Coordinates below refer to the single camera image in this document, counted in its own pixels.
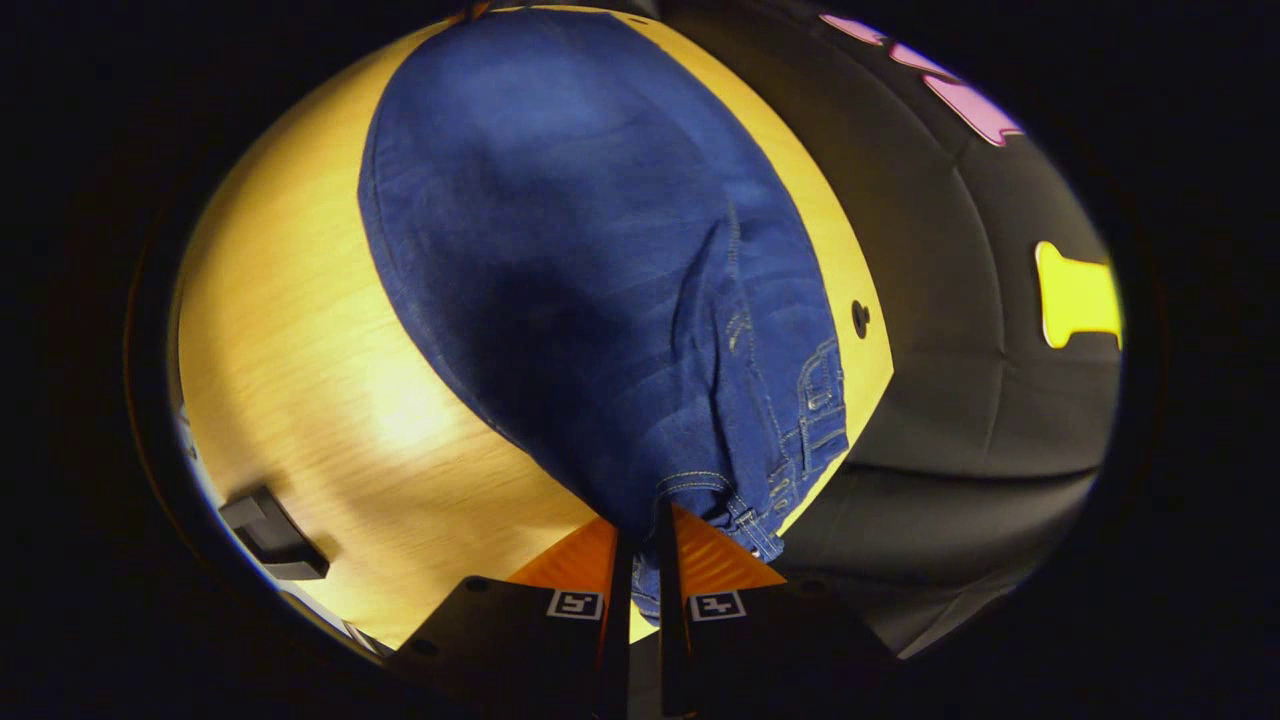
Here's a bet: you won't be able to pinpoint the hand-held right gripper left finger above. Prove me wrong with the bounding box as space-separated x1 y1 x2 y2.
385 515 635 720

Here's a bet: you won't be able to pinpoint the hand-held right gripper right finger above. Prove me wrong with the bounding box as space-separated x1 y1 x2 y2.
655 500 901 720

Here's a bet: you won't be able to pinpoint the blue denim jeans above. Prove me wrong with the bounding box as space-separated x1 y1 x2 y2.
358 8 851 626

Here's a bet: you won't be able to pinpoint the black backdrop cloth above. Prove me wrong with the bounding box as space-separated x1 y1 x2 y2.
660 0 1126 661

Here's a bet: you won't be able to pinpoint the black table bracket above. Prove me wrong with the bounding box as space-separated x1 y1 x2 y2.
218 487 331 582

